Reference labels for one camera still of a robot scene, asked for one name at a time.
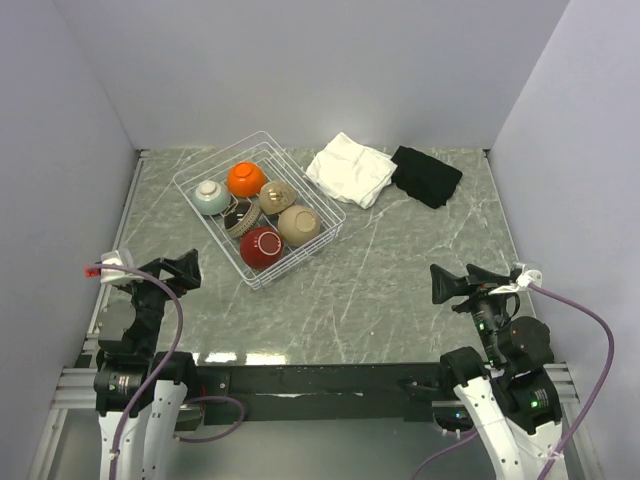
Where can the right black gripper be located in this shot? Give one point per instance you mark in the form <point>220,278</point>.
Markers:
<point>443,283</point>

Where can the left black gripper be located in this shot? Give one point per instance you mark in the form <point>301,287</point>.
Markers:
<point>183,268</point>

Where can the dark brown striped bowl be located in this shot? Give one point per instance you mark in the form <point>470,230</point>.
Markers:
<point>240,217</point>

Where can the orange ceramic bowl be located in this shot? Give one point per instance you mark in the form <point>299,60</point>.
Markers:
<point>245,179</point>

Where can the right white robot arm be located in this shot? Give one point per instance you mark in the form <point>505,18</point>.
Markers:
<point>511,400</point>

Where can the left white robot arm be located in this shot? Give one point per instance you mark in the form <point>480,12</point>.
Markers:
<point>139,390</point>

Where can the red ceramic bowl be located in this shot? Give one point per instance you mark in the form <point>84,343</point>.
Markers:
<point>261,247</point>

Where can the pale green ceramic bowl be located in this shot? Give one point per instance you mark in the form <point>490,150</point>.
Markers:
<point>211,197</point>

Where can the black folded cloth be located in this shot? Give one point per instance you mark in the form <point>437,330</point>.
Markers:
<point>423,177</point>

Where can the tan floral bowl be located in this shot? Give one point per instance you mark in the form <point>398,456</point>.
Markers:
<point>298,225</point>

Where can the black base beam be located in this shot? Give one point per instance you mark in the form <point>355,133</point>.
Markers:
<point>412,392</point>

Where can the white folded cloth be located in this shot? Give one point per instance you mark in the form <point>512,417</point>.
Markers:
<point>350,172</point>

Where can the white wire dish rack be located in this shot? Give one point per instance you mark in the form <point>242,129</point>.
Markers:
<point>265,152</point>

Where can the aluminium frame rail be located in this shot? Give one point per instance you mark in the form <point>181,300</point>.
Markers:
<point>74,390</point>

